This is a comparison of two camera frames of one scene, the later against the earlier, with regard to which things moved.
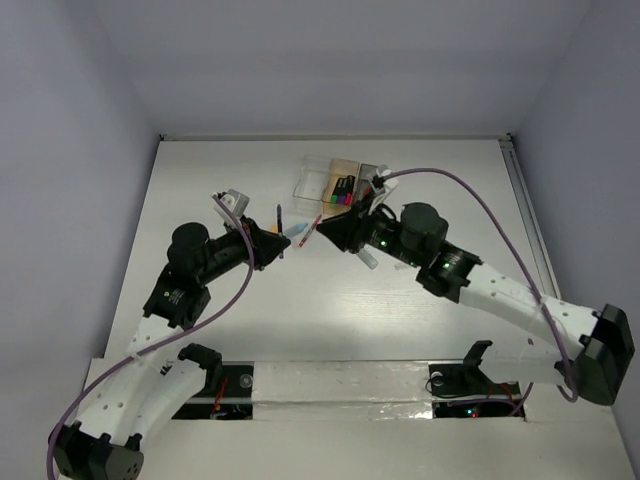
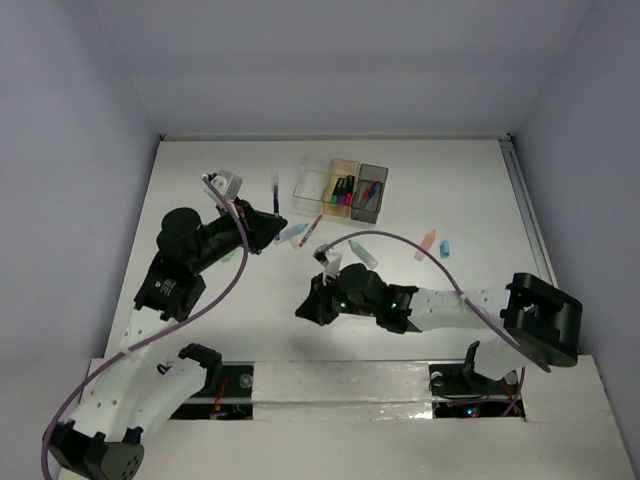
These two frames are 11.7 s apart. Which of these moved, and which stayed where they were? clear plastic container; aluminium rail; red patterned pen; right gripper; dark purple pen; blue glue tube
Moved: dark purple pen; right gripper
Stayed: clear plastic container; aluminium rail; blue glue tube; red patterned pen
